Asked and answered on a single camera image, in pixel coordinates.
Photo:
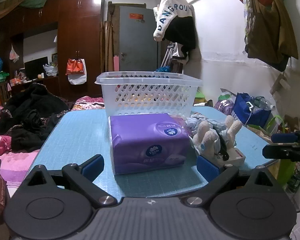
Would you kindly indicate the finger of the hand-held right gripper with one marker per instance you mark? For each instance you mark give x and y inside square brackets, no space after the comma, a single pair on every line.
[283,137]
[282,152]

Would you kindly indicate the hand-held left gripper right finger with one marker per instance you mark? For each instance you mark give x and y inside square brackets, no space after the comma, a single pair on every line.
[208,168]

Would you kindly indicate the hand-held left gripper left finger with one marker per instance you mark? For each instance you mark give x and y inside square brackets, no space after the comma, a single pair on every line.
[93,167]

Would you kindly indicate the white fluffy plush toy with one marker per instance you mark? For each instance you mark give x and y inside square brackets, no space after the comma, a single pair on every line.
[207,137]

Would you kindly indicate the white box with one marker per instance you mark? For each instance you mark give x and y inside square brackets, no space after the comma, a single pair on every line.
[236,156]

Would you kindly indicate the light blue cloth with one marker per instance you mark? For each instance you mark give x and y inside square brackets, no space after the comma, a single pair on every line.
[197,121]

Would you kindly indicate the purple tissue pack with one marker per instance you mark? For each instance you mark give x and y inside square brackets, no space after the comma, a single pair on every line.
[145,142]

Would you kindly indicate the white plastic lattice basket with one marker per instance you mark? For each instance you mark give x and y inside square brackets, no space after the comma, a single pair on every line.
[150,97]

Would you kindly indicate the blue shopping bag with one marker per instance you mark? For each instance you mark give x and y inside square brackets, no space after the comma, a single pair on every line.
[250,112]

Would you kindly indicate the purple printed bag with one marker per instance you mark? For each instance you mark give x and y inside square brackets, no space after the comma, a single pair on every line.
[223,107]

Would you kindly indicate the green and white bag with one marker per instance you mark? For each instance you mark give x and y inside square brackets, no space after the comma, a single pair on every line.
[225,95]

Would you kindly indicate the black clothing pile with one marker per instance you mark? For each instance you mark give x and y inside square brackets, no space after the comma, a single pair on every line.
[32,110]

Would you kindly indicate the orange and white hanging bag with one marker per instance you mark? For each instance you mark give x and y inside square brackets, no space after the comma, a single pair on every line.
[76,71]

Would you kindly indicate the olive hanging bag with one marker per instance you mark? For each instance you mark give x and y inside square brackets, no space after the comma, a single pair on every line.
[267,35]

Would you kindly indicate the white plastic bag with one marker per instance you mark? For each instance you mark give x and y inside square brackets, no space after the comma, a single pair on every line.
[50,70]

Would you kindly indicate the pink board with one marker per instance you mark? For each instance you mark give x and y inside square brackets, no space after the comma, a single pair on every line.
[116,63]

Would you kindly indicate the dark wooden chair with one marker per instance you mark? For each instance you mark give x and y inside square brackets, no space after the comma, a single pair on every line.
[177,66]

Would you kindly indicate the blue plastic bag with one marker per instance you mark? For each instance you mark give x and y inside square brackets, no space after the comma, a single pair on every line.
[163,69]

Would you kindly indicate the black television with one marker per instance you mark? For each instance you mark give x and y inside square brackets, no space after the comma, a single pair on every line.
[36,67]

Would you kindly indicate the metal crutches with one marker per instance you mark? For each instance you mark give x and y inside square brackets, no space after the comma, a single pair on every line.
[168,52]

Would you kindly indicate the green plastic bag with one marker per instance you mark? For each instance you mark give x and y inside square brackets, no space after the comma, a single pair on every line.
[0,78]

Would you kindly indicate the wooden sticks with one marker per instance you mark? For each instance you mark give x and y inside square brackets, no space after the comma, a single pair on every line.
[110,37]

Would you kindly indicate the brown wooden wardrobe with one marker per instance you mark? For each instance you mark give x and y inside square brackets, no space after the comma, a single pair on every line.
[75,35]

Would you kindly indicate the grey metal door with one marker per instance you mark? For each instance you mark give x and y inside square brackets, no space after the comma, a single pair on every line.
[137,37]

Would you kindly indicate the pink and white hanging bag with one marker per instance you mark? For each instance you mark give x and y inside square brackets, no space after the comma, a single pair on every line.
[14,54]

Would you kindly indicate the black hanging garment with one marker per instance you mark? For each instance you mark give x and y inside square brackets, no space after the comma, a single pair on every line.
[182,32]

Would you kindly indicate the white lettered hoodie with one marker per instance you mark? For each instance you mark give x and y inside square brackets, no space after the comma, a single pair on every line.
[170,7]

